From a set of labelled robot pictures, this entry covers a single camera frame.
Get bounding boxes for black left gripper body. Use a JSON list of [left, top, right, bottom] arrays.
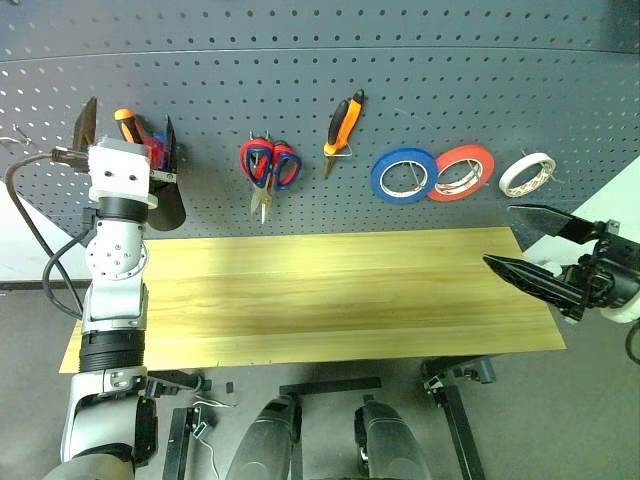
[[148, 168, 179, 189]]

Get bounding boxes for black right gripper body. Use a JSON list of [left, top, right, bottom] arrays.
[[559, 219, 640, 324]]

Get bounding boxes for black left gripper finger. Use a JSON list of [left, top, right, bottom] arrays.
[[72, 96, 99, 154], [160, 114, 180, 176]]

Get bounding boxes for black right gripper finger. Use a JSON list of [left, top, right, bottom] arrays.
[[482, 253, 586, 321], [506, 203, 604, 246]]

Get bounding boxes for white tape roll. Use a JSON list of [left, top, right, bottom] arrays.
[[498, 152, 558, 197]]

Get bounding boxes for orange black needle-nose pliers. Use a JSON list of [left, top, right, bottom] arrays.
[[322, 88, 366, 180]]

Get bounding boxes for grey pegboard wall panel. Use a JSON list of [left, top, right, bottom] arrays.
[[0, 0, 640, 241]]

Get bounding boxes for black plastic cup holder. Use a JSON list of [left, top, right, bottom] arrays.
[[147, 142, 188, 232]]

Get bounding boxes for silver long peg hook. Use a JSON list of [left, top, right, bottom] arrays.
[[519, 147, 566, 186]]

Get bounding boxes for red tape roll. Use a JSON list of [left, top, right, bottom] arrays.
[[426, 144, 496, 203]]

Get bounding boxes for blue tape roll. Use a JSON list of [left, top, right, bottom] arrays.
[[370, 146, 440, 204]]

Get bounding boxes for dark grey rounded shape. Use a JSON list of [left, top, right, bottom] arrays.
[[222, 394, 304, 480], [353, 394, 426, 480]]

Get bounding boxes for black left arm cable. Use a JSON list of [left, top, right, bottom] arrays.
[[4, 147, 91, 321]]

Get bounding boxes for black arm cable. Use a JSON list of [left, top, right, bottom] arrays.
[[624, 319, 640, 366], [4, 147, 91, 321]]

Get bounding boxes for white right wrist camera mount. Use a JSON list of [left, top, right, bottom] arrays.
[[598, 304, 640, 327]]

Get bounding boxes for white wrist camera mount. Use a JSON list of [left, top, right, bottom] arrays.
[[598, 304, 640, 327], [87, 137, 160, 209]]

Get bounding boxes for orange black handled screwdriver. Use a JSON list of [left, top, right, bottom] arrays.
[[113, 108, 146, 146]]

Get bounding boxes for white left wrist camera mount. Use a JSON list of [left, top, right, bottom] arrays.
[[87, 137, 160, 209]]

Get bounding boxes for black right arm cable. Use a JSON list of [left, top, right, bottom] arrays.
[[624, 319, 640, 366]]

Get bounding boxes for red handled scissors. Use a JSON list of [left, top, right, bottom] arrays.
[[238, 138, 301, 224]]

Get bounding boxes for thin white wire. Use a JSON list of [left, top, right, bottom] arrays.
[[189, 394, 236, 480]]

